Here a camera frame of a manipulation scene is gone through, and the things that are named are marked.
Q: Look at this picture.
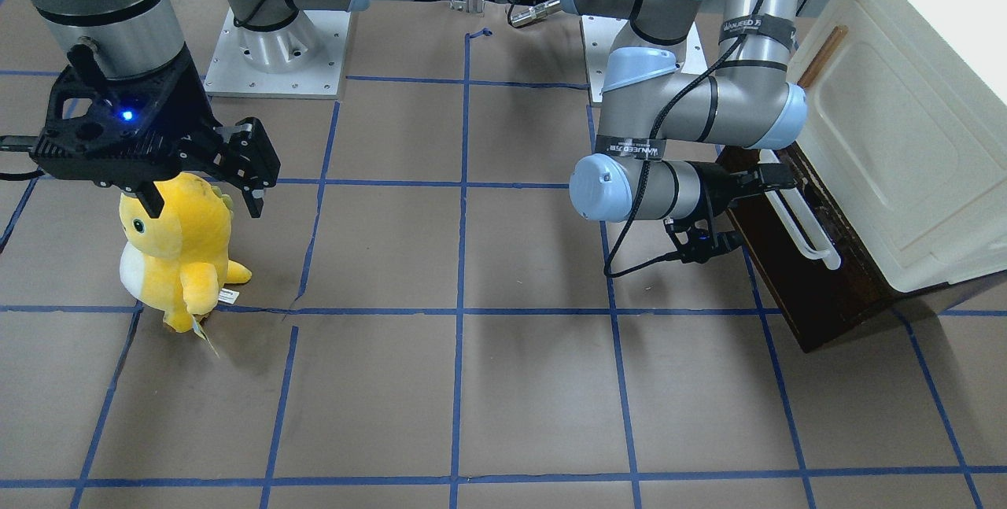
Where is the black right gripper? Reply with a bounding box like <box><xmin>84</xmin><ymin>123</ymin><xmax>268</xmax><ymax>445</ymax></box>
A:
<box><xmin>29</xmin><ymin>44</ymin><xmax>281</xmax><ymax>219</ymax></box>

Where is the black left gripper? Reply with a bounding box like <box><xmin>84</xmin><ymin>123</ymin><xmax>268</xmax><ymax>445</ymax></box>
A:
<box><xmin>694</xmin><ymin>162</ymin><xmax>799</xmax><ymax>222</ymax></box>

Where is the cream plastic drawer cabinet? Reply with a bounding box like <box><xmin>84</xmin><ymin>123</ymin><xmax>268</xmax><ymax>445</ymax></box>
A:
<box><xmin>788</xmin><ymin>0</ymin><xmax>1006</xmax><ymax>293</ymax></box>

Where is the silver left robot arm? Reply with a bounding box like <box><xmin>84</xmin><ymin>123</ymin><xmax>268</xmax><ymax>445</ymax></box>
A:
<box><xmin>561</xmin><ymin>0</ymin><xmax>808</xmax><ymax>223</ymax></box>

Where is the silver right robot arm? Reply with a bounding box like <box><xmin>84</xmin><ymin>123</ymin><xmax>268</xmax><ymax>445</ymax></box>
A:
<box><xmin>2</xmin><ymin>0</ymin><xmax>280</xmax><ymax>218</ymax></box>

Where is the yellow plush toy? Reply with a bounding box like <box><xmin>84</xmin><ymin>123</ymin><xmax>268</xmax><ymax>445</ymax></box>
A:
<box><xmin>118</xmin><ymin>172</ymin><xmax>252</xmax><ymax>341</ymax></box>

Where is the dark brown wooden base box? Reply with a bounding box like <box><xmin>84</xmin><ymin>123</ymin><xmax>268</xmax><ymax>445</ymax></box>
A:
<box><xmin>716</xmin><ymin>141</ymin><xmax>961</xmax><ymax>354</ymax></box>

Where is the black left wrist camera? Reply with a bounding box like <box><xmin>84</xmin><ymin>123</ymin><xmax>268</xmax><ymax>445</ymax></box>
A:
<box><xmin>664</xmin><ymin>219</ymin><xmax>744</xmax><ymax>263</ymax></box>

